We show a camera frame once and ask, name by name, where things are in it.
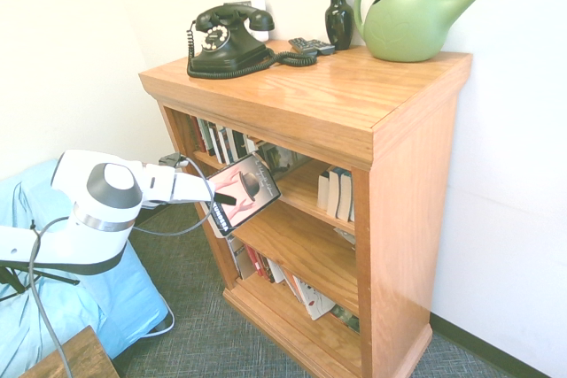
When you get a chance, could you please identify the book with photo cover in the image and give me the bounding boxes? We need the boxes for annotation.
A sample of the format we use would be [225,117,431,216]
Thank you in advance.
[257,140,314,182]

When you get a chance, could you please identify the dark red book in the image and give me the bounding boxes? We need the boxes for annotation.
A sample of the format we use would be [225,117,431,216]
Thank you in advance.
[189,114,207,154]

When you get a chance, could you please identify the wooden shelf board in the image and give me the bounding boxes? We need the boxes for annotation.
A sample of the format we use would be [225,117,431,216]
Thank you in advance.
[216,195,361,318]
[192,150,356,235]

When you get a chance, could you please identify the black rotary telephone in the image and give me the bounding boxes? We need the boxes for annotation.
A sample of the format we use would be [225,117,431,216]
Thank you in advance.
[185,3,318,81]

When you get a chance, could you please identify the small wooden table corner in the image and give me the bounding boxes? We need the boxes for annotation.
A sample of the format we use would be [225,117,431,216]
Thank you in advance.
[19,324,120,378]

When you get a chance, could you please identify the black remote control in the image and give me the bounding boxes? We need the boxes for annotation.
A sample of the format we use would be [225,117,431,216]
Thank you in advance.
[305,39,337,57]
[288,36,320,58]

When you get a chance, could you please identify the wooden bookshelf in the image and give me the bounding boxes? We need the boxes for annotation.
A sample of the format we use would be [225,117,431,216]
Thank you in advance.
[138,39,474,378]

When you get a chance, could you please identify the black tripod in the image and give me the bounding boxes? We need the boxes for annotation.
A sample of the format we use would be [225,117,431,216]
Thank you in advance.
[0,264,82,305]

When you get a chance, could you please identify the white thin book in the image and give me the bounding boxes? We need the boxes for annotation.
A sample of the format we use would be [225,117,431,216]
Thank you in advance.
[265,257,286,285]

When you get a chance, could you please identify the white floor cable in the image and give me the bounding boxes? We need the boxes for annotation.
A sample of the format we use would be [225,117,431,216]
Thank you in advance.
[140,301,176,339]

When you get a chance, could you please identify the white book with red marks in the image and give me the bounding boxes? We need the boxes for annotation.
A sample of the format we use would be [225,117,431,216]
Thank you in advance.
[291,274,337,322]

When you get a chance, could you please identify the white paperback book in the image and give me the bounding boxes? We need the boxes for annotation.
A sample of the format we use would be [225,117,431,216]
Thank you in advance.
[316,168,332,212]

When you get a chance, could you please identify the white wall device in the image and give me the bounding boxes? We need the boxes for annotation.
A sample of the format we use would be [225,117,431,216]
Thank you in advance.
[223,0,270,42]

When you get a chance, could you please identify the green plastic watering can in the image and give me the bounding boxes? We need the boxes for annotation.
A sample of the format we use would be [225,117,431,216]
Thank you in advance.
[353,0,537,63]

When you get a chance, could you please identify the black spine book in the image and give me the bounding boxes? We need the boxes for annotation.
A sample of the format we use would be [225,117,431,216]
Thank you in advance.
[206,121,226,165]

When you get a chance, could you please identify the light blue cloth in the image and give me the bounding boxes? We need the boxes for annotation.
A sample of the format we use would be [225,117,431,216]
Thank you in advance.
[0,158,172,378]

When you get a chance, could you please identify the paperback book with hat cover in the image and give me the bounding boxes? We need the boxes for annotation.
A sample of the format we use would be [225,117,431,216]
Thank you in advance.
[199,152,284,239]

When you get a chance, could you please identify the black glossy vase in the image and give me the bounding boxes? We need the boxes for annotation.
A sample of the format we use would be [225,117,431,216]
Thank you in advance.
[324,0,354,51]

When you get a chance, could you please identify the grey and white book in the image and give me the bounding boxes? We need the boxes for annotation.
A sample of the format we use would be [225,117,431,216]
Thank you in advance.
[224,235,257,282]

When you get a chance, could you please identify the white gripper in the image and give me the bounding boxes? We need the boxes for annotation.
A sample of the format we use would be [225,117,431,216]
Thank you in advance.
[170,169,239,207]

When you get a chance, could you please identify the white leaning book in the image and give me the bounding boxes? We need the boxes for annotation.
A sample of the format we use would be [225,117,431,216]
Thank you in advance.
[243,135,267,157]

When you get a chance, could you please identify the red spine book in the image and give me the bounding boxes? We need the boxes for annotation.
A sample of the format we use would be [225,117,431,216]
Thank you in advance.
[245,244,268,281]

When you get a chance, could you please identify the paperback book blue cover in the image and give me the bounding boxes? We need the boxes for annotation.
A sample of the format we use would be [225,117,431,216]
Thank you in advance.
[336,170,355,223]
[326,166,349,220]

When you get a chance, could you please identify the white and blue book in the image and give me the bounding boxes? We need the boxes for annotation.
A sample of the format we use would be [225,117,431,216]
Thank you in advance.
[215,125,237,171]

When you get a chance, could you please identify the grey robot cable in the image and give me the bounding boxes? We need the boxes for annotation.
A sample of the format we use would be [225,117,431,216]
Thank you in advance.
[26,155,216,378]

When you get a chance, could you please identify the dark green book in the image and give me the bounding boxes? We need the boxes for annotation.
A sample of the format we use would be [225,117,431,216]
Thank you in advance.
[329,304,361,336]

